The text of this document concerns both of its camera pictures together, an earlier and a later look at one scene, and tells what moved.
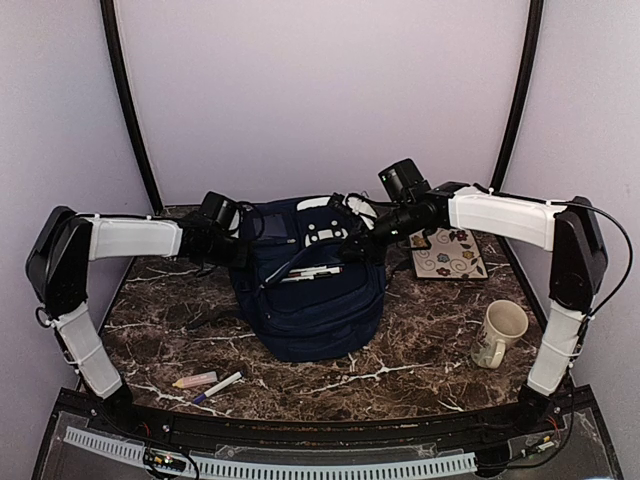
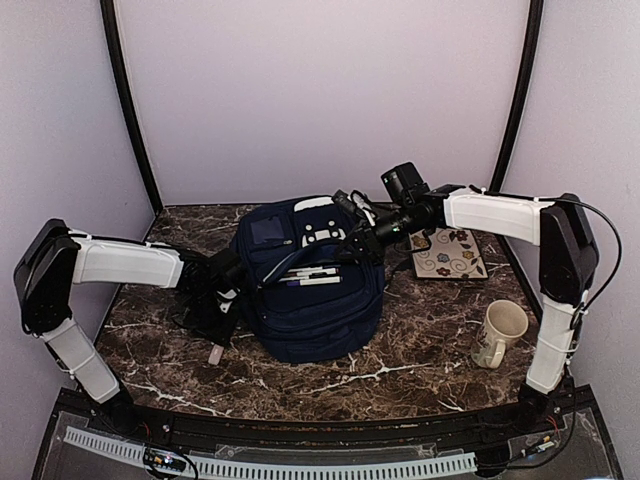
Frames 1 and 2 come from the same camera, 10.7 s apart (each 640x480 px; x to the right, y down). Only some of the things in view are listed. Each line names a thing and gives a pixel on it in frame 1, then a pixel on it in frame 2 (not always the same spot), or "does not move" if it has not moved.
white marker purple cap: [201, 397] -> [316, 281]
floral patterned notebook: [448, 253] does not move
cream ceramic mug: [504, 321] does not move
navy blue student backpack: [304, 299] does not move
